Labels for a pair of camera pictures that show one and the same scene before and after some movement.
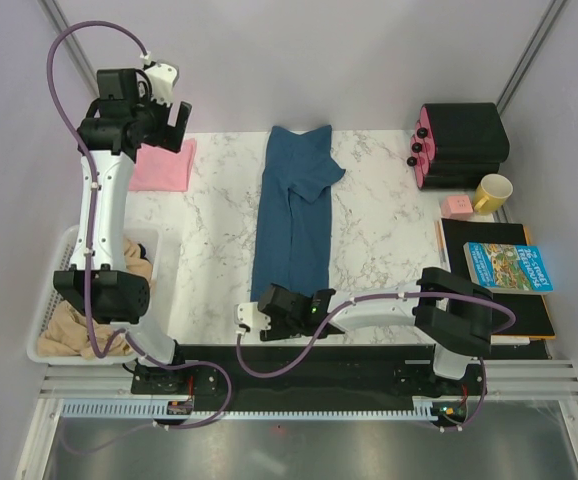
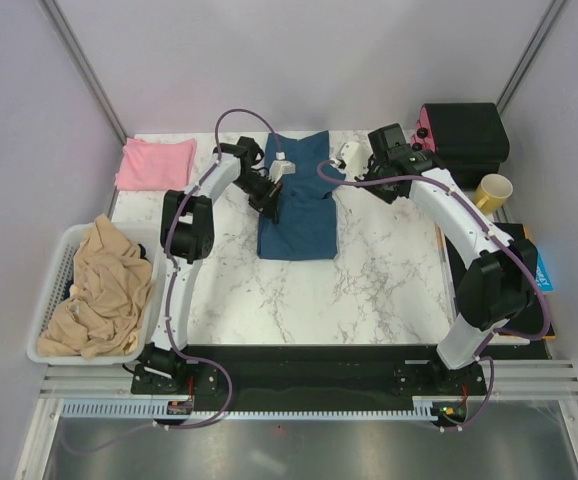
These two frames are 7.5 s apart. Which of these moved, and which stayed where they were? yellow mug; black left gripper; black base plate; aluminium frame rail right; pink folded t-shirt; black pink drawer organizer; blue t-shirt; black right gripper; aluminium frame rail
Moved: black right gripper; black left gripper; blue t-shirt
Stayed: black base plate; yellow mug; black pink drawer organizer; pink folded t-shirt; aluminium frame rail; aluminium frame rail right
